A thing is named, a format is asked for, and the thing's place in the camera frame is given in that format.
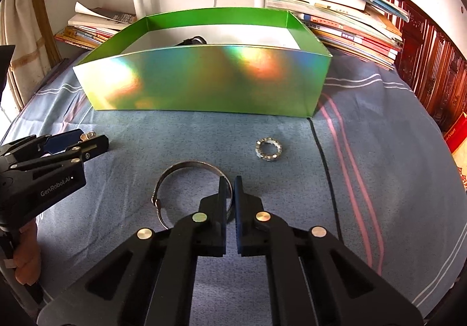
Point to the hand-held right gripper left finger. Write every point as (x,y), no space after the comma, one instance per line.
(221,224)

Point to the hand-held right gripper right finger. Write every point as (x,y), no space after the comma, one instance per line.
(239,224)

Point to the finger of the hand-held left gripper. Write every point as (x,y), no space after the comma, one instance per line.
(62,141)
(91,149)

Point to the small silver bead jewelry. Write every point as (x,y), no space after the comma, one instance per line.
(89,136)

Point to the silver bangle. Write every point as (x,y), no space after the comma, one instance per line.
(175,165)

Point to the green cardboard box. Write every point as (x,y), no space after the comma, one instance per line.
(200,81)

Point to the person's left hand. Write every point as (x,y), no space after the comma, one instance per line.
(27,256)

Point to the small stack of books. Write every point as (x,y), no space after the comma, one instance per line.
(95,27)

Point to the beige curtain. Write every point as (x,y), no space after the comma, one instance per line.
(25,19)

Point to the black wristwatch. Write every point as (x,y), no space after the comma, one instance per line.
(193,40)

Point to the tall stack of books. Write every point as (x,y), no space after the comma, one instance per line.
(335,12)

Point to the red and yellow bag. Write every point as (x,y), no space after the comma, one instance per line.
(458,143)

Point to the carved wooden headboard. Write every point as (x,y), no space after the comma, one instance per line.
(430,56)

